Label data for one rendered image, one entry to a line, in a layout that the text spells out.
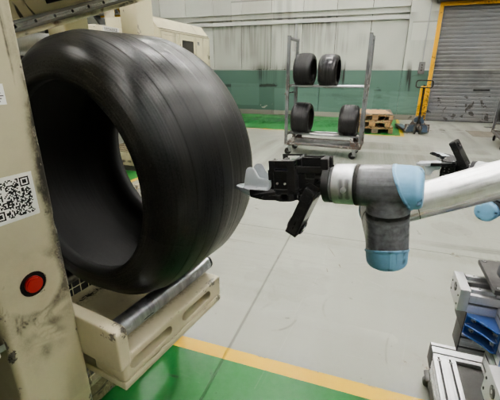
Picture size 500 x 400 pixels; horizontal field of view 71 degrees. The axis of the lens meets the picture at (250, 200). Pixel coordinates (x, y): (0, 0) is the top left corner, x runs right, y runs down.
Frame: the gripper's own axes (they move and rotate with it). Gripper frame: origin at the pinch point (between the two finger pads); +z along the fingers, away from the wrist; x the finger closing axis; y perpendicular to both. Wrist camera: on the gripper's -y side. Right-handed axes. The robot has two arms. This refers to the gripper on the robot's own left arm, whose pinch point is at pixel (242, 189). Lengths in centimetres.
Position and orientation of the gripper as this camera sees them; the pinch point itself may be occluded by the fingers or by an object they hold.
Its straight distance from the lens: 76.3
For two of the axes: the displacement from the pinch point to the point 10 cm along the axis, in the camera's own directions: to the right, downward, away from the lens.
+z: -8.7, -0.6, 4.9
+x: -4.8, 3.0, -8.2
